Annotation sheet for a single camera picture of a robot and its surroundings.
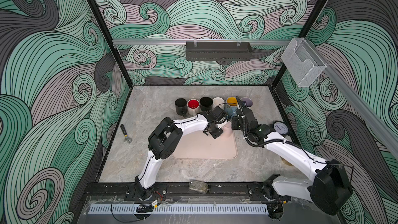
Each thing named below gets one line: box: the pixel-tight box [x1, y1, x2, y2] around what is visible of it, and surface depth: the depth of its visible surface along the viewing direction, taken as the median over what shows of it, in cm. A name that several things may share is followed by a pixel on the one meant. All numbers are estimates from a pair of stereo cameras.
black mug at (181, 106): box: [174, 98, 188, 118], surface depth 102 cm
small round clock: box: [272, 120, 290, 135], surface depth 96 cm
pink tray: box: [172, 130, 238, 160], surface depth 87 cm
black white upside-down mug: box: [199, 96, 213, 112], surface depth 100 cm
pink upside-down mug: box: [221, 121, 234, 138], surface depth 87 cm
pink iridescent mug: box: [240, 96, 254, 108], surface depth 100 cm
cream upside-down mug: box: [187, 98, 201, 117], surface depth 102 cm
